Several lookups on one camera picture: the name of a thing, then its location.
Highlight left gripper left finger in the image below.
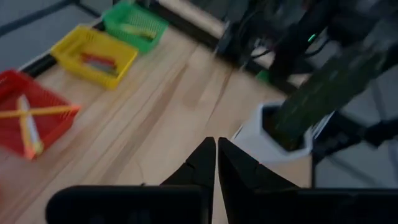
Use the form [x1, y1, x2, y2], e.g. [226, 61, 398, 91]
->
[160, 136, 216, 224]

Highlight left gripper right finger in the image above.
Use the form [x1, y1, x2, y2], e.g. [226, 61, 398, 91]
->
[217, 136, 299, 224]

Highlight white plant pot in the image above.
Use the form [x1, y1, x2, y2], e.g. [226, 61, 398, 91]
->
[231, 101, 336, 165]

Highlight green crayon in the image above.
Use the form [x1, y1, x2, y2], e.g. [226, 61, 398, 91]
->
[86, 61, 119, 75]

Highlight red crayon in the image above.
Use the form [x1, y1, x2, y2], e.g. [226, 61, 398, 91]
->
[80, 52, 116, 67]

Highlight yellow pencil orange cap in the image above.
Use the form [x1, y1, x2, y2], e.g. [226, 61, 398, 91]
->
[0, 105, 81, 119]

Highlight silver pencil yellow cap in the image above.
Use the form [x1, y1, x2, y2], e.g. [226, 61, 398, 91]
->
[25, 104, 44, 156]

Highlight green eraser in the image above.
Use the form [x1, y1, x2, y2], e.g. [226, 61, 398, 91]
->
[256, 70, 272, 84]

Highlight red plastic basket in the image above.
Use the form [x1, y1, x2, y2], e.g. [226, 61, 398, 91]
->
[0, 69, 82, 161]

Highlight yellow plastic basket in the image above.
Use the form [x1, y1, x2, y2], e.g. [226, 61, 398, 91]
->
[50, 25, 139, 91]

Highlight green plastic basket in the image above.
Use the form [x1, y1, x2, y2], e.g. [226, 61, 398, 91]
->
[101, 1, 170, 54]

